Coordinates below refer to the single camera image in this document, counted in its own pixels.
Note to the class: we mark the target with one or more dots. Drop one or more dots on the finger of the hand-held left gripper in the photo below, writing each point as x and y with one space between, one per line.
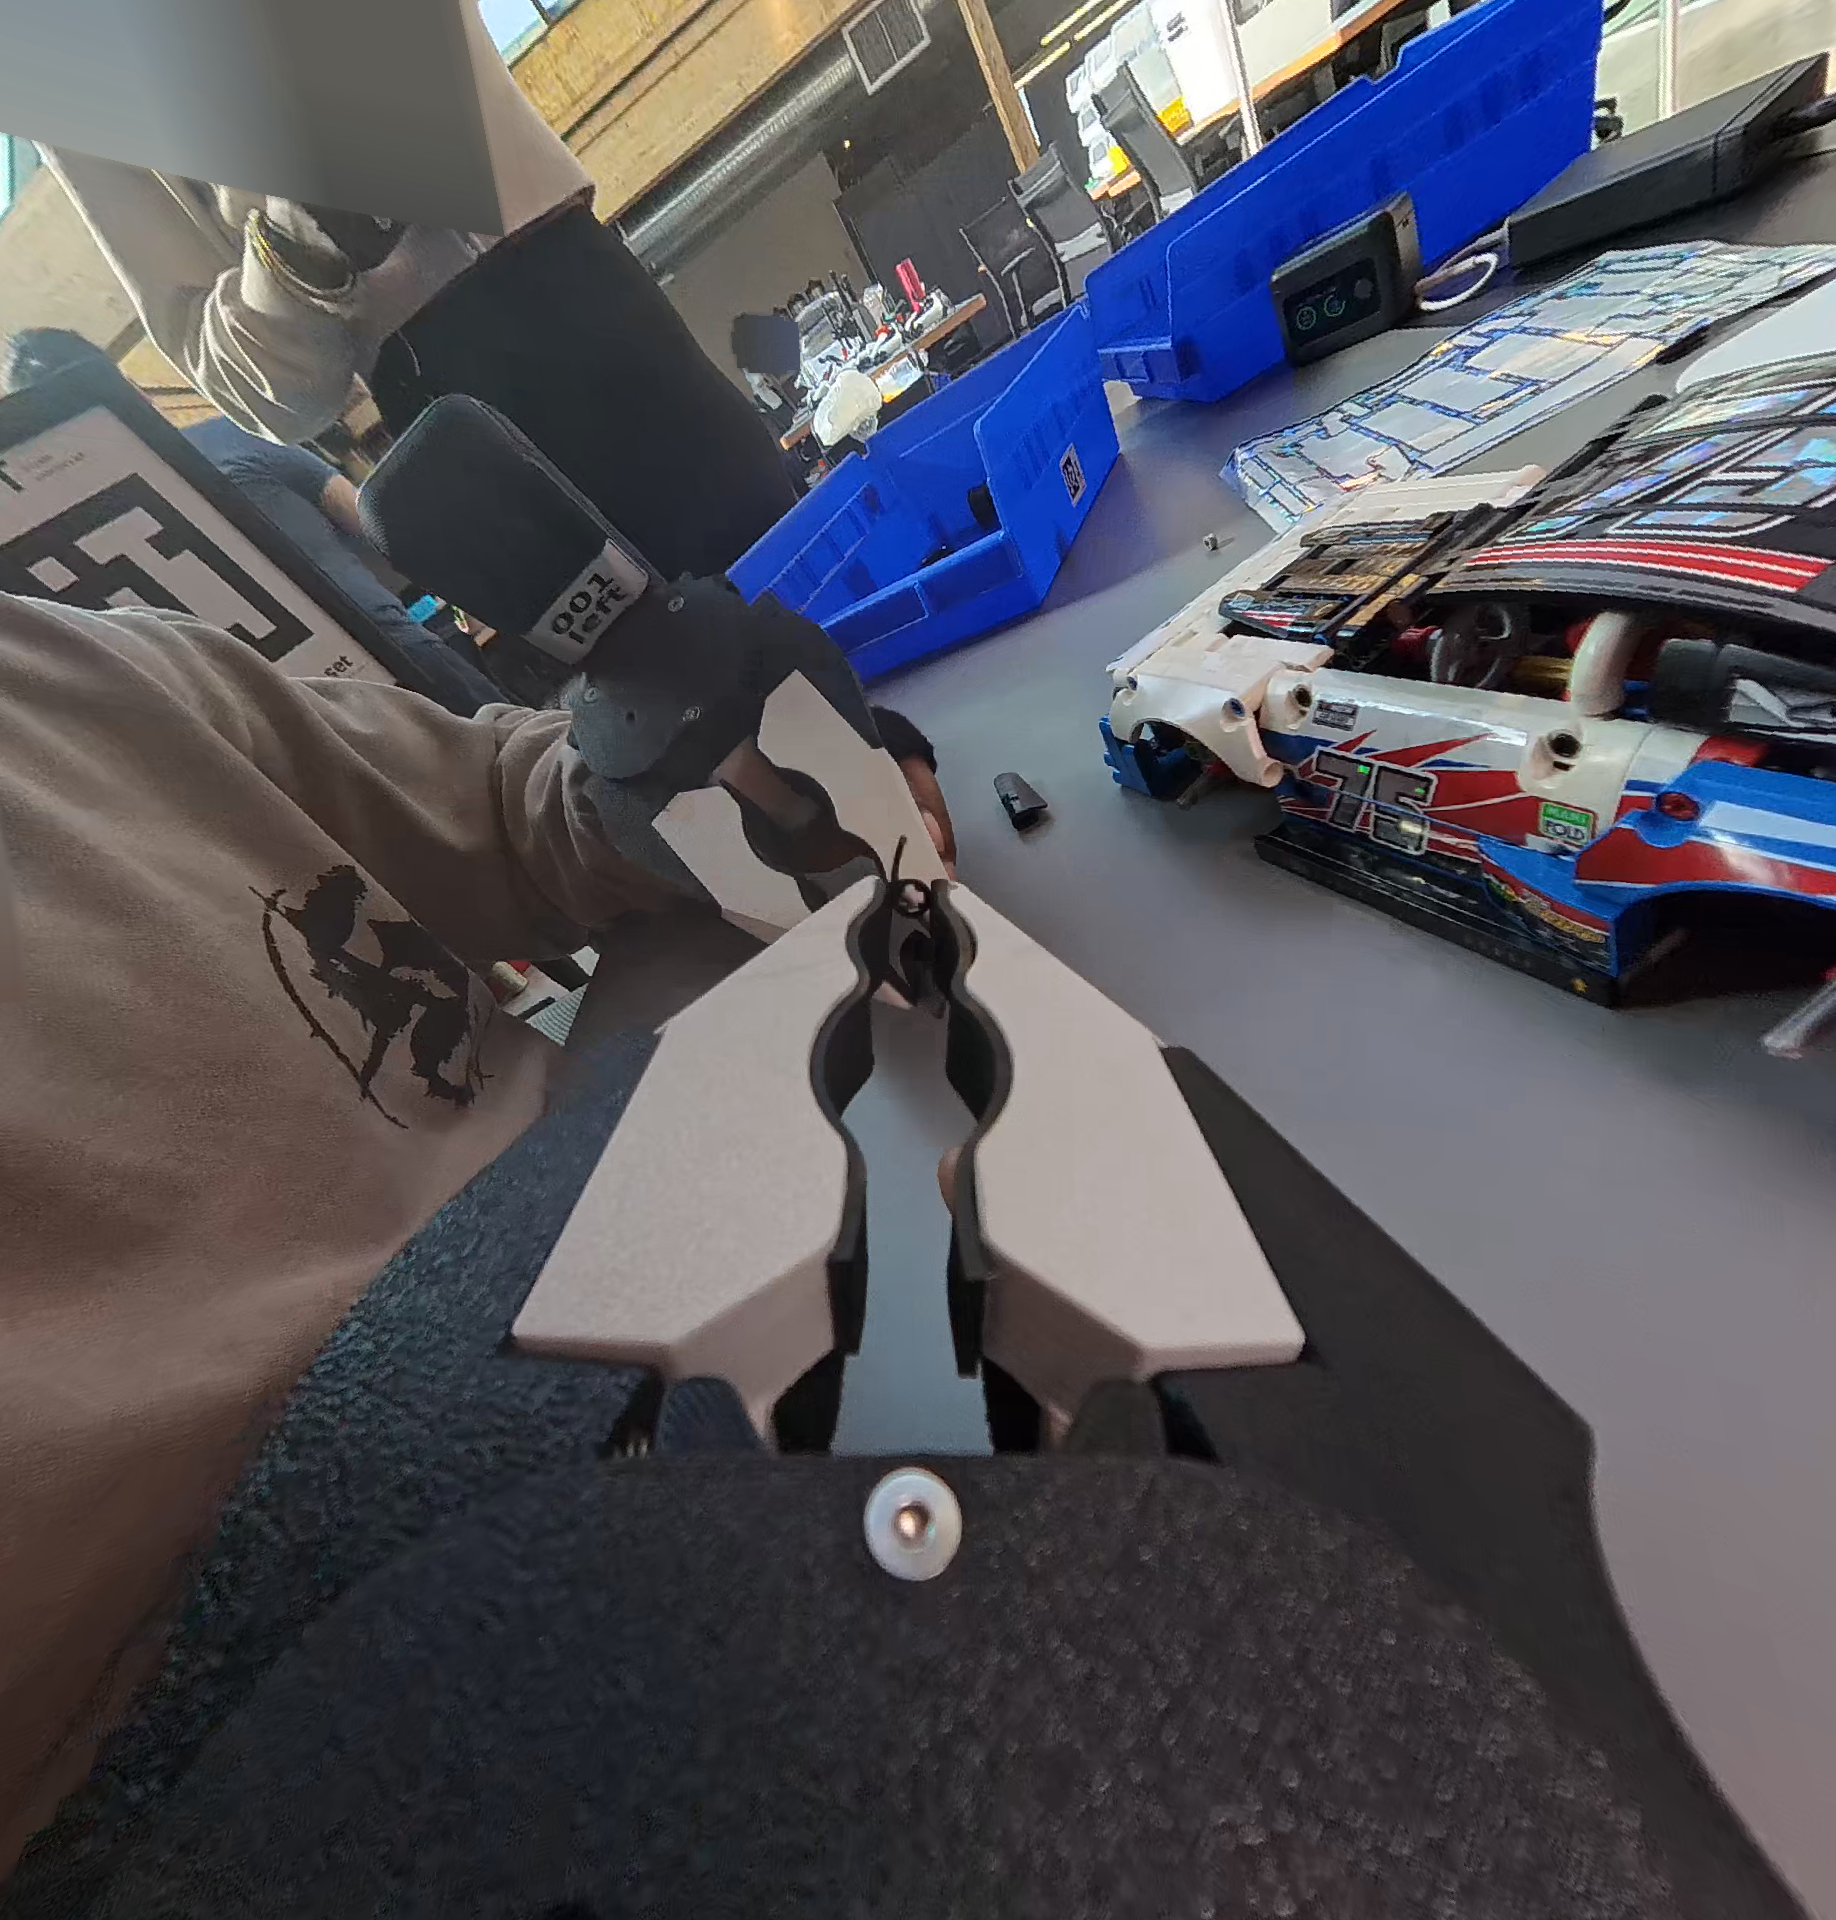
857 780
724 854

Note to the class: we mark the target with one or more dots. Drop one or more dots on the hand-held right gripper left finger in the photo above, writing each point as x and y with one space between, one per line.
694 1201

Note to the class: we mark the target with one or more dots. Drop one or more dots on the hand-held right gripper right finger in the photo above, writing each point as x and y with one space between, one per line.
1130 1201

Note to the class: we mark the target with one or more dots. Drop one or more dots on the thin black toy beam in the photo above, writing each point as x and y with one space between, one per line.
903 886

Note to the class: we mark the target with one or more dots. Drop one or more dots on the person's left forearm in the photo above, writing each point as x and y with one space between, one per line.
336 748

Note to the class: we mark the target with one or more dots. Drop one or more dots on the person's left hand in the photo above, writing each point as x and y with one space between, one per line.
927 810

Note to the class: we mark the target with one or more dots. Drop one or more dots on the person's right hand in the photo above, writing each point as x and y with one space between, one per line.
950 1174

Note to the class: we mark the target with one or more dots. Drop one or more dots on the black toy clip piece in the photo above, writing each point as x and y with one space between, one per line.
1020 798

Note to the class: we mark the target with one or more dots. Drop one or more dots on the white plastic bag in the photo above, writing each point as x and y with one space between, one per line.
842 402

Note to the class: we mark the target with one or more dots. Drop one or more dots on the blue plastic bin with divider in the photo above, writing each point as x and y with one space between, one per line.
1040 497

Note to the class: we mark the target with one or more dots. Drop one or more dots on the cluttered wooden table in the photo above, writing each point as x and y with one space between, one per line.
917 339

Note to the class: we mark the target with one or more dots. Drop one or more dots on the black office chair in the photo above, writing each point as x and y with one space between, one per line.
1141 136
1009 264
1062 209

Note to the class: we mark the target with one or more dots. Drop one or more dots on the white printed sign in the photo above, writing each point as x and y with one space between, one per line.
123 540

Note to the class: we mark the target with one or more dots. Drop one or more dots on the brick-built toy race car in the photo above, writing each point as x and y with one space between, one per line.
1457 748

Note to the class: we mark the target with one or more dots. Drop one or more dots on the person's beige hoodie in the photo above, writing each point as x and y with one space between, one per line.
106 1276

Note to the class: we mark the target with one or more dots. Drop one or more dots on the black device with round displays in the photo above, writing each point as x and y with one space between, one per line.
1345 284

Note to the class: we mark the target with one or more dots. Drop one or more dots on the stack of clear storage boxes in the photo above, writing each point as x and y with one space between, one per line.
1141 60

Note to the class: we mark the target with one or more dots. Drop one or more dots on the long blue plastic bin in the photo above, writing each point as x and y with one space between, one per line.
1381 193

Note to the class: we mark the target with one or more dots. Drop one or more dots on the holographic sticker sheet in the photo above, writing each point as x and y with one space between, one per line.
1536 358

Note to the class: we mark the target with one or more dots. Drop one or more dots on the long wooden table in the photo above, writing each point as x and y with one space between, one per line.
1308 46

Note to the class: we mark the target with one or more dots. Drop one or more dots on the black power adapter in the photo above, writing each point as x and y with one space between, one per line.
1654 166

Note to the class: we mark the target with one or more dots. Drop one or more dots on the grey ceiling duct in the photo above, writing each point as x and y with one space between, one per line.
800 136

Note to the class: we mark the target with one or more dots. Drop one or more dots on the wall air vent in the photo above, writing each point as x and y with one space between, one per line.
883 27

